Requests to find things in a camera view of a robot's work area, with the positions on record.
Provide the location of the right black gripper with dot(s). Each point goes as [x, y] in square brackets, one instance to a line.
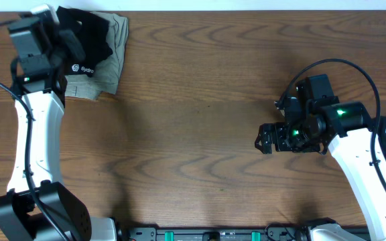
[281, 144]

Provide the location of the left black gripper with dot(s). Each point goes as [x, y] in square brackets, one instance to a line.
[67, 38]

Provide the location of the black polo shirt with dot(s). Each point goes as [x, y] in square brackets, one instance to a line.
[91, 31]

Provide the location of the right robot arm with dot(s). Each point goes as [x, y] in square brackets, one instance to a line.
[350, 135]

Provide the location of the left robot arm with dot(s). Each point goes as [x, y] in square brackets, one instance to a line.
[37, 205]

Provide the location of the folded khaki trousers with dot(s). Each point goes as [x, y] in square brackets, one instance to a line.
[106, 75]

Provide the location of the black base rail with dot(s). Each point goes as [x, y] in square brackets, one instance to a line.
[321, 229]

